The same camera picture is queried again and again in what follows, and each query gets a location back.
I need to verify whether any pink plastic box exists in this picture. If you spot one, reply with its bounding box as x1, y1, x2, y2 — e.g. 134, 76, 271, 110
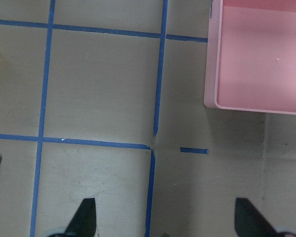
204, 0, 296, 115

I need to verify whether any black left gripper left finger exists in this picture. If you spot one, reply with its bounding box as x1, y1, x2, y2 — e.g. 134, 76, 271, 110
64, 198, 96, 237

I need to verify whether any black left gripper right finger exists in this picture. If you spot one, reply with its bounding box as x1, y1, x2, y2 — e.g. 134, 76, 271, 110
234, 197, 277, 237

